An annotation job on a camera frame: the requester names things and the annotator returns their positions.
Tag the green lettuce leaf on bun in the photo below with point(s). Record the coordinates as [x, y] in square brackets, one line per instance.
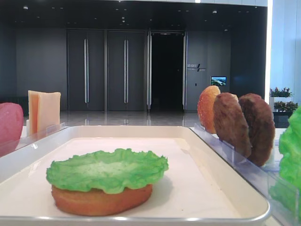
[110, 172]

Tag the inner brown meat patty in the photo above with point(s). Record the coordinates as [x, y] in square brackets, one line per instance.
[230, 124]

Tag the brown meat patty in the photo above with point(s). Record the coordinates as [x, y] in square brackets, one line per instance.
[230, 124]
[259, 118]

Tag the outer brown meat patty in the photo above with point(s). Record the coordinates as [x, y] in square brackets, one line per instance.
[259, 118]

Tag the left orange cheese slice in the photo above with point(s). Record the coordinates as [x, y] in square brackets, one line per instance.
[33, 111]

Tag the standing green lettuce leaf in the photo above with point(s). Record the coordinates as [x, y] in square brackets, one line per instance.
[290, 150]

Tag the inner bun half right rack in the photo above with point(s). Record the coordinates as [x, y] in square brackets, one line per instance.
[205, 107]

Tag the dark double door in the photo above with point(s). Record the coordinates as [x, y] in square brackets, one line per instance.
[106, 70]

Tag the white rectangular tray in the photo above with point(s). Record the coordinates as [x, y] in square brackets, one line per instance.
[199, 188]

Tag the bottom bun on tray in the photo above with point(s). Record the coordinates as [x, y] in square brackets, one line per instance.
[98, 203]

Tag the flower planter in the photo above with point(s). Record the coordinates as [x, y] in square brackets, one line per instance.
[278, 99]

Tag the wall display screen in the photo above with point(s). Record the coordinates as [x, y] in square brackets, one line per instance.
[219, 81]

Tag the clear rail left side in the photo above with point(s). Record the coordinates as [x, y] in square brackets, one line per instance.
[12, 146]

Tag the clear rail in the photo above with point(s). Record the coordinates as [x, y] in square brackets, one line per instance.
[262, 178]
[12, 146]

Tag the clear rail right side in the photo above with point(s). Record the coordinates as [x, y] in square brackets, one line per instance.
[262, 178]

